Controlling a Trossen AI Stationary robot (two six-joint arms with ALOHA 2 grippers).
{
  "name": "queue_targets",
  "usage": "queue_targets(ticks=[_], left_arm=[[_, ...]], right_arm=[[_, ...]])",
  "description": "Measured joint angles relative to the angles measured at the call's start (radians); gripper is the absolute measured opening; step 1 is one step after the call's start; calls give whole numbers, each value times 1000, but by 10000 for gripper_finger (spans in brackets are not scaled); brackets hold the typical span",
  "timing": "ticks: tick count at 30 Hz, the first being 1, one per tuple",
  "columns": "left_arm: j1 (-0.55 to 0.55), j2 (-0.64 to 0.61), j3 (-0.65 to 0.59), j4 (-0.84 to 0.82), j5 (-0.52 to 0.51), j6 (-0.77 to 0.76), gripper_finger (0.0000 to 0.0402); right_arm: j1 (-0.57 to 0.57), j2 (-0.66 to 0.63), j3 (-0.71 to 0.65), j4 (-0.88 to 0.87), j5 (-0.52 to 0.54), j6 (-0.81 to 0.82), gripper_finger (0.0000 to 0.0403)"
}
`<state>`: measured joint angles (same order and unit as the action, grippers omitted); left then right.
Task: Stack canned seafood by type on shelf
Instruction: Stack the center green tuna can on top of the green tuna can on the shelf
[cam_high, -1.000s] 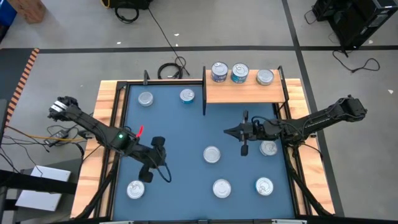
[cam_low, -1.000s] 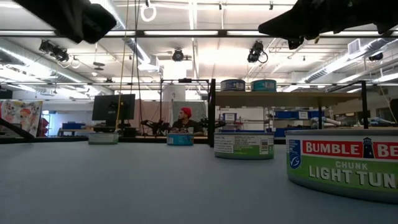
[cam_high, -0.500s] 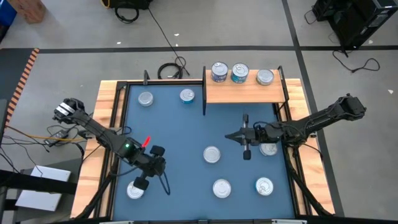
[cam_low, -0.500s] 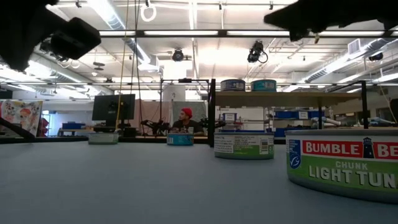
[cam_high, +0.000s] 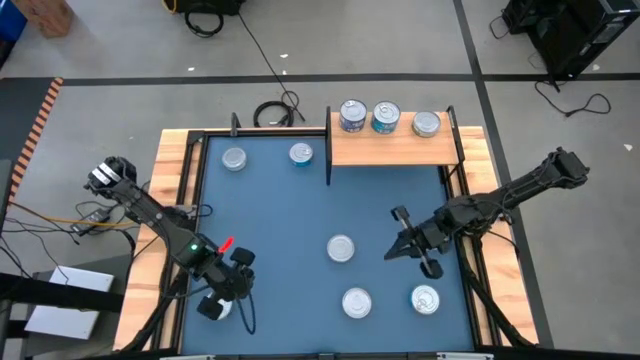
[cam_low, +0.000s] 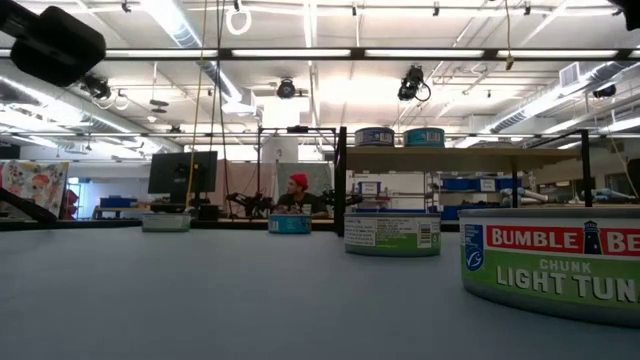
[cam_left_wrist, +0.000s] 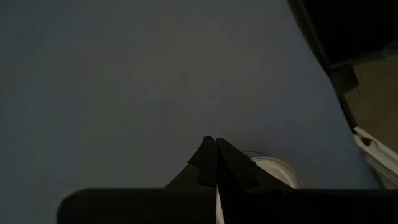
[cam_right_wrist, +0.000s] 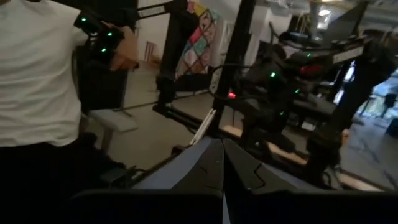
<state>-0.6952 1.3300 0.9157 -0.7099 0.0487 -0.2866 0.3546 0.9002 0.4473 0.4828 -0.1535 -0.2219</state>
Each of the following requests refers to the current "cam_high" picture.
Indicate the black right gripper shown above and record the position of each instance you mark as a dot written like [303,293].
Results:
[430,236]

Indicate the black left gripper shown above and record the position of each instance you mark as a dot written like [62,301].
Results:
[232,285]

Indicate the silver pull-tab lid can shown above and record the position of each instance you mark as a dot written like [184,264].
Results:
[227,309]
[425,299]

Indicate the green Bumble Bee tuna can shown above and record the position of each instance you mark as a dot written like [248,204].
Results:
[340,248]
[356,302]
[234,159]
[426,124]

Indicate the teal yellowfin tuna can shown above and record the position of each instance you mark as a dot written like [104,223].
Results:
[385,112]
[385,131]
[301,154]

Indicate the dark blue label tuna can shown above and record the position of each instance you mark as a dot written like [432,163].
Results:
[353,129]
[353,110]

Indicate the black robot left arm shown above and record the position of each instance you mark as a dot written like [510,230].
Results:
[150,215]

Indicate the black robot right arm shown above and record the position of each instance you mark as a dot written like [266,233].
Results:
[520,188]

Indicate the wooden shelf board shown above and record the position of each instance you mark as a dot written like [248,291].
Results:
[390,150]

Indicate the red clip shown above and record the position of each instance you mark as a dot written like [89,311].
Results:
[226,244]

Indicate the blue table mat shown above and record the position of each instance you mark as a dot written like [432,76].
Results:
[280,225]

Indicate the white edge plate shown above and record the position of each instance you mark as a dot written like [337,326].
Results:
[465,356]
[187,357]

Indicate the black power adapter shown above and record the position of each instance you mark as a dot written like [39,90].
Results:
[92,219]

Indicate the white flat box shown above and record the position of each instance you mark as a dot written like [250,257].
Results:
[65,320]

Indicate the black metal beam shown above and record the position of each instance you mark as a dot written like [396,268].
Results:
[50,295]

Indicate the black equipment cart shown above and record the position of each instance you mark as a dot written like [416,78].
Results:
[575,35]

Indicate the black hazard-striped floor mat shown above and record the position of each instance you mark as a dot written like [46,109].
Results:
[20,115]

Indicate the black equipment base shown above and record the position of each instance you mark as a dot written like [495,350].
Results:
[210,5]

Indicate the brown cardboard box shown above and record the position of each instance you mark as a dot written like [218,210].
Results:
[47,17]

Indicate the blue bin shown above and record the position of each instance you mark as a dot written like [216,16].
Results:
[10,22]

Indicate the black shelf left post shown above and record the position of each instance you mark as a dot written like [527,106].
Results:
[328,170]

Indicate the black table-level camera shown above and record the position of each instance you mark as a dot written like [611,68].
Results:
[325,356]

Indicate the black table frame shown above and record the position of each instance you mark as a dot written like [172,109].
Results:
[265,133]

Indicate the short black post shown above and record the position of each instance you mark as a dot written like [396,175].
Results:
[234,125]

